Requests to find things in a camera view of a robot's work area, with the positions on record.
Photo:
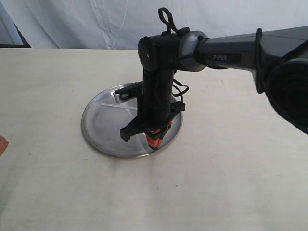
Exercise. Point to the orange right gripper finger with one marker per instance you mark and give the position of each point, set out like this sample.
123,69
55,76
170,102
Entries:
155,138

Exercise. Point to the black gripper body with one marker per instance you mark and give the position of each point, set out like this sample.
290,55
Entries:
155,110

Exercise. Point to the orange gripper finger at edge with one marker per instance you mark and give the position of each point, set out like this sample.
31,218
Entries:
3,144

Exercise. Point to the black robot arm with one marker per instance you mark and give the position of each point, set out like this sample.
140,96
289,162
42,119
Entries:
44,92

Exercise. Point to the round silver metal plate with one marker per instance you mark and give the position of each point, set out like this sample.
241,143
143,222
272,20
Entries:
103,132

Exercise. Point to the white backdrop cloth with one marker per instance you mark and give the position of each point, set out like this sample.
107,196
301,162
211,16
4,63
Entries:
119,24

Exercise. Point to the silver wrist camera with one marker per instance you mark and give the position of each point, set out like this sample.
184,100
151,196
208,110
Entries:
119,98

